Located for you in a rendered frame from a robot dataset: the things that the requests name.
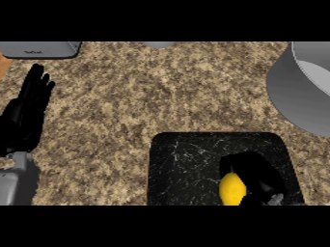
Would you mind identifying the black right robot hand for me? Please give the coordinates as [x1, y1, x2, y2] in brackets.
[218, 151, 288, 206]

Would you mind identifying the black marbled tray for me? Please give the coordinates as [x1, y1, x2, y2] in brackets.
[146, 131, 308, 206]

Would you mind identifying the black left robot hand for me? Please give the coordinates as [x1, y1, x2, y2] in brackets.
[0, 63, 57, 158]

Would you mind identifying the yellow lemon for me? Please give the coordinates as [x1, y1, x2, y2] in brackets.
[218, 172, 248, 206]

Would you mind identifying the grey metal pot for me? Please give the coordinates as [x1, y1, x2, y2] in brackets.
[265, 41, 330, 138]

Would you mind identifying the small grey round object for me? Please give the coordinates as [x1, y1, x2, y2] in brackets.
[143, 41, 177, 49]

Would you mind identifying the grey appliance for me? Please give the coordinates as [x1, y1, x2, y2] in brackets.
[0, 41, 84, 60]

